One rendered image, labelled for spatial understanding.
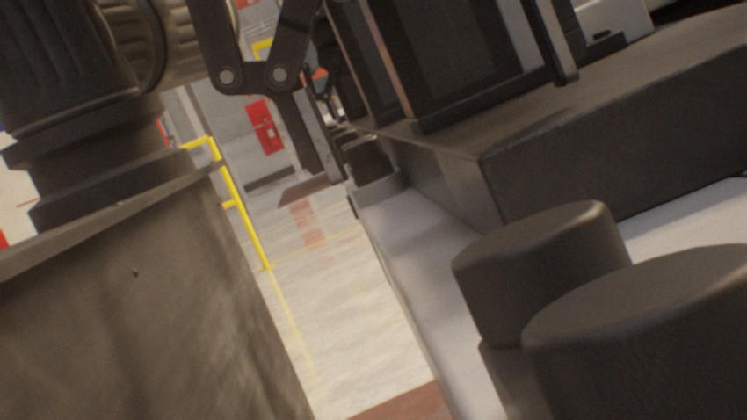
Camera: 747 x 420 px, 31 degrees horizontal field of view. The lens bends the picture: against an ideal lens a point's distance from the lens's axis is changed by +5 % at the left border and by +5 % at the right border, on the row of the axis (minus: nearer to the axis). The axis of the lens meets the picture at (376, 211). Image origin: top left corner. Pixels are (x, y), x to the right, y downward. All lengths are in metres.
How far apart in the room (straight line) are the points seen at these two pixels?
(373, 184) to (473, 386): 0.60
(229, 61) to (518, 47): 0.29
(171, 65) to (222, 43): 1.64
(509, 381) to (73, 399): 0.75
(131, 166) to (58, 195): 0.11
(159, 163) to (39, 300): 0.99
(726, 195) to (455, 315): 0.09
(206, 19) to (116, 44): 1.52
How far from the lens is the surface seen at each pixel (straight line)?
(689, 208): 0.43
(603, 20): 0.75
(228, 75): 0.47
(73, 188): 1.92
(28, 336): 0.89
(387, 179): 0.91
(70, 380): 0.94
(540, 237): 0.20
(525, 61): 0.73
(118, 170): 1.91
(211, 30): 0.47
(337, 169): 0.47
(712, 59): 0.46
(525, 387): 0.19
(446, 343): 0.37
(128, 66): 1.99
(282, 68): 0.47
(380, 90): 1.20
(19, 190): 9.00
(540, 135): 0.44
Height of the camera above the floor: 0.91
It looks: 5 degrees down
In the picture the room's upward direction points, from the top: 23 degrees counter-clockwise
